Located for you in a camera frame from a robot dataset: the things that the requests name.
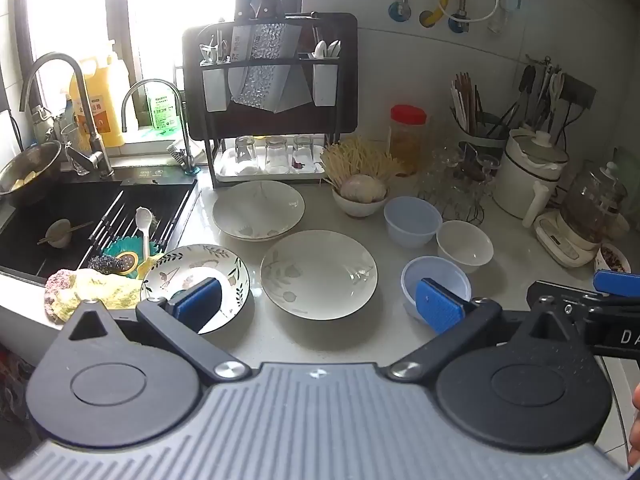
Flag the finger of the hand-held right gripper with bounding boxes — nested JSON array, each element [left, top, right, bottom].
[[527, 281, 598, 321], [593, 269, 640, 296]]

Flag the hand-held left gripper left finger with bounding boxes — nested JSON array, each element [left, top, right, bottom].
[[50, 278, 252, 386]]

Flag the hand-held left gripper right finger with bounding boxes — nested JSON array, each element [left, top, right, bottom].
[[387, 278, 596, 383]]

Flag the translucent blue plastic bowl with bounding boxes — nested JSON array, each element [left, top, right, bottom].
[[400, 256, 473, 322], [384, 196, 443, 249]]

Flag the green leaf print plate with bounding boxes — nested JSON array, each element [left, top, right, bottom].
[[140, 244, 251, 335]]

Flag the white ceramic bowl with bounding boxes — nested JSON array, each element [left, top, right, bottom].
[[436, 220, 495, 267]]

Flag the white plate faint leaf print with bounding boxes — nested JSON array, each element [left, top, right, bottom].
[[212, 180, 306, 242], [260, 230, 378, 320]]

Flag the person's right hand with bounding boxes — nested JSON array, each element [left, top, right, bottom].
[[631, 382, 640, 466]]

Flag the small bowl of dried herbs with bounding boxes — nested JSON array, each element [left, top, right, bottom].
[[595, 242, 632, 275]]

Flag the glass kettle on white base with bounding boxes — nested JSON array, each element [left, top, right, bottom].
[[532, 161, 630, 268]]

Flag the roll-up sink rack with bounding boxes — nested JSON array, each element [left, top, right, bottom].
[[89, 189, 195, 257]]

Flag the yellow dishcloth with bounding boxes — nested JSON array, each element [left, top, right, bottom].
[[50, 267, 151, 323]]

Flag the teal dish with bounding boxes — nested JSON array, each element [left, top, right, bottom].
[[101, 236, 153, 280]]

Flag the steel wool scrubber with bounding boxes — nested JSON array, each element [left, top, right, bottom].
[[87, 255, 119, 276]]

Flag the green translucent pitcher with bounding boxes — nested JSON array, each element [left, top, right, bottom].
[[612, 147, 640, 213]]

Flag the small white garlic bowl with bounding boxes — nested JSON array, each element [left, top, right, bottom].
[[332, 186, 390, 219]]

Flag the black dish rack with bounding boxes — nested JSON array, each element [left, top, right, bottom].
[[182, 10, 358, 190]]

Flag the white electric cooking pot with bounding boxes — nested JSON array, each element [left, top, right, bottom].
[[492, 129, 571, 227]]

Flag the set of upturned glass cups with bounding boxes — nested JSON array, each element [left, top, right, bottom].
[[417, 135, 501, 211]]

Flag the garlic bulb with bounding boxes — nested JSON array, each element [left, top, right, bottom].
[[340, 174, 388, 204]]

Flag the wooden chopstick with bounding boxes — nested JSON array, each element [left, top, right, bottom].
[[36, 220, 95, 245]]

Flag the pink knitted dishcloth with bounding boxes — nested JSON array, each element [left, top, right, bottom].
[[44, 269, 76, 322]]

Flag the dish brush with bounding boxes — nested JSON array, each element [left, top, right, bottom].
[[166, 139, 193, 167]]

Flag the clear drinking glass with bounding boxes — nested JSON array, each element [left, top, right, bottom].
[[264, 136, 289, 175], [292, 135, 317, 172], [233, 135, 259, 176]]

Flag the small grey bowl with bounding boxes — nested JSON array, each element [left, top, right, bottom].
[[45, 218, 73, 249]]

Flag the chrome gooseneck faucet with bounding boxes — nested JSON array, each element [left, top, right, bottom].
[[121, 78, 199, 175]]

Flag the red-lidded plastic jar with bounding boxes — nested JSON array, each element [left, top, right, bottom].
[[389, 105, 428, 176]]

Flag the dark chopstick holder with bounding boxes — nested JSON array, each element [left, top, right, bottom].
[[452, 112, 511, 163]]

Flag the black sink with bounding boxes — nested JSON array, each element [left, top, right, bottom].
[[0, 164, 200, 283]]

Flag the green bottle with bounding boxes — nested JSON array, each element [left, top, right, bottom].
[[146, 85, 177, 131]]

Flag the hanging kitchen utensils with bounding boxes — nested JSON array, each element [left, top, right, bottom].
[[500, 62, 568, 133]]

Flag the bundle of chopsticks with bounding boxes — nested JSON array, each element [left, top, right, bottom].
[[450, 72, 486, 133]]

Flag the white utensil holder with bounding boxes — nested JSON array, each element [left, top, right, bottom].
[[312, 62, 337, 107], [202, 65, 227, 113]]

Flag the stainless steel bowl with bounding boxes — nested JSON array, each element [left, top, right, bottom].
[[0, 140, 64, 207]]

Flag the yellow detergent jug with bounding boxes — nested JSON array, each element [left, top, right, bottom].
[[69, 55, 132, 149]]

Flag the tall dark faucet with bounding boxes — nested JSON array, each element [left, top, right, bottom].
[[19, 52, 117, 179]]

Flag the grey kitchen knife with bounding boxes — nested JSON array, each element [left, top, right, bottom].
[[272, 67, 313, 113]]

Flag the dark brown cutting board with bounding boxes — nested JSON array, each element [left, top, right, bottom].
[[181, 14, 359, 142]]

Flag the small metal utensils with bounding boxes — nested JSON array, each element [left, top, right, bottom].
[[199, 34, 232, 65]]

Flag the plain steel cleaver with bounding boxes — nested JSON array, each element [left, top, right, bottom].
[[227, 0, 263, 106]]

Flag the window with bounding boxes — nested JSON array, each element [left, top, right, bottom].
[[12, 0, 306, 146]]

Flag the white long-handled spoon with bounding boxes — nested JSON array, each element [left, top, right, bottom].
[[134, 207, 154, 261]]

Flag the wire cup rack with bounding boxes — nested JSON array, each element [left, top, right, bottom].
[[420, 180, 493, 226]]

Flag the black wall socket strip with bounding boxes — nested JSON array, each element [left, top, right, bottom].
[[562, 74, 597, 107]]

